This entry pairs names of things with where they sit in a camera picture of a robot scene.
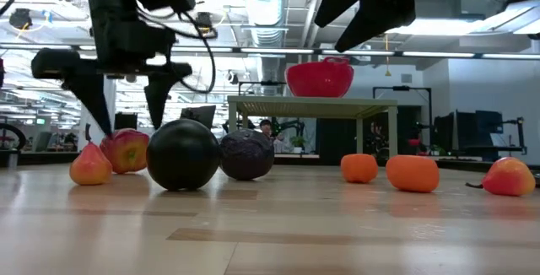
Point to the black cabinet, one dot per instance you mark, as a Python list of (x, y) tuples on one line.
[(125, 121)]

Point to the rectangular ceiling light panel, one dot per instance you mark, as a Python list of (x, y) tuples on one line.
[(439, 26)]

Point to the long ceiling light strip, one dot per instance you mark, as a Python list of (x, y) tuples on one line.
[(274, 50)]

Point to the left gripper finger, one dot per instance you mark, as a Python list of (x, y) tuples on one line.
[(90, 93), (158, 98)]

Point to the grey metal cylinder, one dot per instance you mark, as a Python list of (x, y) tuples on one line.
[(12, 159)]

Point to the red plastic basket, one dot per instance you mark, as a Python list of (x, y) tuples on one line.
[(320, 79)]

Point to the yellow-red pear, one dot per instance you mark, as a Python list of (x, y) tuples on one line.
[(90, 167), (508, 176)]

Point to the small round orange fruit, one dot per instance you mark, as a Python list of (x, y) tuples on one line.
[(359, 168)]

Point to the white pillar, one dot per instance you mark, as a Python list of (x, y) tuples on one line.
[(110, 98)]

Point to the small potted plant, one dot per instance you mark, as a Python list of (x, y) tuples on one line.
[(298, 142)]

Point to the black desk monitor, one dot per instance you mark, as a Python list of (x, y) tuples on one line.
[(485, 125), (445, 131)]

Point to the black ceiling spotlight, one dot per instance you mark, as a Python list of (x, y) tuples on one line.
[(20, 18), (204, 21)]

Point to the purple cabbage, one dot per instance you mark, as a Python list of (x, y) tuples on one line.
[(246, 154)]

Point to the grey wall box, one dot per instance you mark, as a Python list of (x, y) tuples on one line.
[(406, 78)]

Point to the black metal frame stand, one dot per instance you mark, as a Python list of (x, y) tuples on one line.
[(401, 88)]

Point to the dark computer monitor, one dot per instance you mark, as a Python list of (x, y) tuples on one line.
[(204, 114)]

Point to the black wheel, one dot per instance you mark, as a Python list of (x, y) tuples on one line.
[(21, 133)]

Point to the large oblong orange fruit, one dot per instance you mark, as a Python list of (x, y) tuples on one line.
[(412, 174)]

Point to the red apple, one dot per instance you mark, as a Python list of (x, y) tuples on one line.
[(126, 150)]

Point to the small red round object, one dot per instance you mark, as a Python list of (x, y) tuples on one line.
[(414, 142)]

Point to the silver ventilation duct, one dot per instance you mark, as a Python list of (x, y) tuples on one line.
[(266, 9)]

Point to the person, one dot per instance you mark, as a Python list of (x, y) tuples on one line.
[(377, 138), (266, 128)]

